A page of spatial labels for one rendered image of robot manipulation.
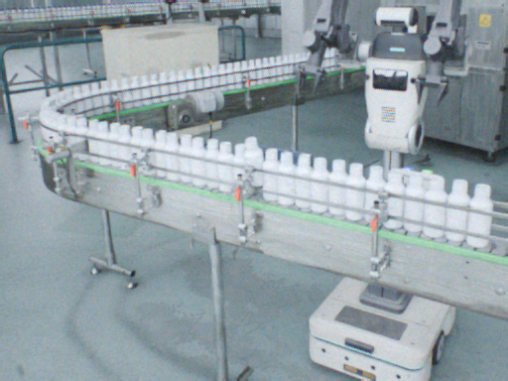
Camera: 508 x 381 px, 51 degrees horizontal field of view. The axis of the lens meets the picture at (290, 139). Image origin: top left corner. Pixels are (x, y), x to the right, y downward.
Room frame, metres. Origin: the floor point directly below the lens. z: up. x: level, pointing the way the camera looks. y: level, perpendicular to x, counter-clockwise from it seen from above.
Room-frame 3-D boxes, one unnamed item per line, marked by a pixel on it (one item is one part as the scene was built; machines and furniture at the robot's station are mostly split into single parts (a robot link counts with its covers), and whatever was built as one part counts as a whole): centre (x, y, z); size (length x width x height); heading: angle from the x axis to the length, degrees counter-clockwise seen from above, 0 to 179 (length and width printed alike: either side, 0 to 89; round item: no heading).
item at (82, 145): (1.99, 0.87, 0.96); 0.23 x 0.10 x 0.27; 150
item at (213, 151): (1.75, 0.26, 1.08); 0.06 x 0.06 x 0.17
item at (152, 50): (5.91, 1.39, 0.59); 1.10 x 0.62 x 1.18; 132
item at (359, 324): (2.15, -0.43, 0.24); 0.68 x 0.53 x 0.41; 150
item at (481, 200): (1.30, -0.50, 1.08); 0.06 x 0.06 x 0.17
